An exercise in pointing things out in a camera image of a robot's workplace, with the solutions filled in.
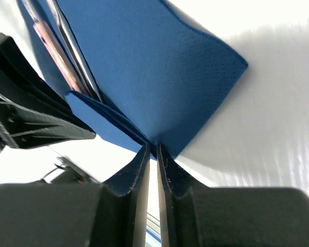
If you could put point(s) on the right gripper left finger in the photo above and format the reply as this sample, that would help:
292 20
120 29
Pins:
111 213

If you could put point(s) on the blue paper napkin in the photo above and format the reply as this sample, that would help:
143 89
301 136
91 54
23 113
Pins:
160 78

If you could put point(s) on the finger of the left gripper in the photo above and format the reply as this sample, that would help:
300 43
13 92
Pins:
17 77

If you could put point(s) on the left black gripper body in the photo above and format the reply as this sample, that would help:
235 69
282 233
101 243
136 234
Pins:
28 124

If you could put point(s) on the silver table knife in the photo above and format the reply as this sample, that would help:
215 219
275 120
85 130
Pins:
74 49

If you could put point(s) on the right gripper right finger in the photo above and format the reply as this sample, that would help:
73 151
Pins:
193 214

